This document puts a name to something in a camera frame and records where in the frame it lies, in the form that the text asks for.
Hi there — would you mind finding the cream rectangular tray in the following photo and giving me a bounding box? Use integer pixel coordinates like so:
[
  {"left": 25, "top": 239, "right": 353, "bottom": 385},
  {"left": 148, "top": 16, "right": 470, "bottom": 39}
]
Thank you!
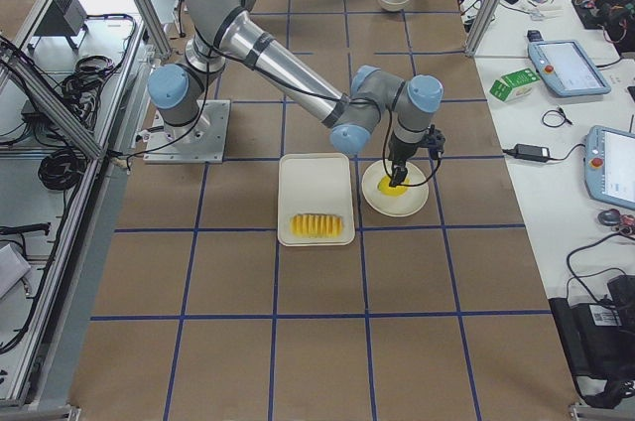
[{"left": 277, "top": 153, "right": 355, "bottom": 247}]

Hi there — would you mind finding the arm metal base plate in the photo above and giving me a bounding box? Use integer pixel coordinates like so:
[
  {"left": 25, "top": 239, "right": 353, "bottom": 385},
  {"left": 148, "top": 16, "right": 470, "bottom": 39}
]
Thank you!
[{"left": 141, "top": 100, "right": 231, "bottom": 164}]

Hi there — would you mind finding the blue teach pendant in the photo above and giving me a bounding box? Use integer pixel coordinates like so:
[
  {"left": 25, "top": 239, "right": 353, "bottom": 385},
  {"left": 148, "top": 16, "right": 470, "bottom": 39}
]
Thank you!
[
  {"left": 583, "top": 125, "right": 635, "bottom": 210},
  {"left": 527, "top": 40, "right": 611, "bottom": 97}
]

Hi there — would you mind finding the black power adapter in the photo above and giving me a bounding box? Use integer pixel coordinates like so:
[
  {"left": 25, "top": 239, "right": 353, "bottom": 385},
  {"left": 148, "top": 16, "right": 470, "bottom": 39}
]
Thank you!
[{"left": 514, "top": 144, "right": 551, "bottom": 163}]

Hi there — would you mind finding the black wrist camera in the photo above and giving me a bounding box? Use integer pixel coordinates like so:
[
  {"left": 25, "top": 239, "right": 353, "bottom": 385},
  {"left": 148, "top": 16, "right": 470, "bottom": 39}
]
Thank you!
[{"left": 424, "top": 124, "right": 445, "bottom": 161}]

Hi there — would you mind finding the blue teach pendant near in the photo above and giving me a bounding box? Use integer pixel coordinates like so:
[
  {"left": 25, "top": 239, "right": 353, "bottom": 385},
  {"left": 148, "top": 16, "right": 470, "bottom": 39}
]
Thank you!
[{"left": 583, "top": 125, "right": 635, "bottom": 210}]

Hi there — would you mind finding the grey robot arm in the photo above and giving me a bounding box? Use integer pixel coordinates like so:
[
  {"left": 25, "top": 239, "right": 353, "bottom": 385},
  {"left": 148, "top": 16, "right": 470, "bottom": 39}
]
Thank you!
[{"left": 148, "top": 0, "right": 445, "bottom": 187}]

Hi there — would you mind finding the yellow lemon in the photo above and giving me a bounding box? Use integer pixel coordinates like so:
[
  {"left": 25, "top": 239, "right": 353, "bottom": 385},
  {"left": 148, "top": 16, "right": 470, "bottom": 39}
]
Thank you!
[{"left": 377, "top": 176, "right": 408, "bottom": 197}]

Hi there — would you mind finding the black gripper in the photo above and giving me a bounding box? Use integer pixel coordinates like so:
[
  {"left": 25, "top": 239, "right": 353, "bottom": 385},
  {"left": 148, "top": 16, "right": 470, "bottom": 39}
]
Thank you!
[{"left": 388, "top": 131, "right": 422, "bottom": 188}]

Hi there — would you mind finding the green white carton box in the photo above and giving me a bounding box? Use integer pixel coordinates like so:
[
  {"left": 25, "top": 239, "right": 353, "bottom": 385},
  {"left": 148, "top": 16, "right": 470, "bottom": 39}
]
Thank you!
[{"left": 489, "top": 68, "right": 540, "bottom": 102}]

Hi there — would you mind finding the sliced yellow mango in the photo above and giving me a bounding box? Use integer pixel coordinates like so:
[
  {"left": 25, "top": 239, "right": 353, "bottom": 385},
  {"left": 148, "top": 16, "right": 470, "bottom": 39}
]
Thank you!
[{"left": 290, "top": 213, "right": 343, "bottom": 238}]

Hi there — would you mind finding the blue teach pendant far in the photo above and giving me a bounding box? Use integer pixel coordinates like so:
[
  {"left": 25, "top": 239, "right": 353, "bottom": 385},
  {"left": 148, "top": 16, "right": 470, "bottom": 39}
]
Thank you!
[{"left": 527, "top": 40, "right": 611, "bottom": 97}]

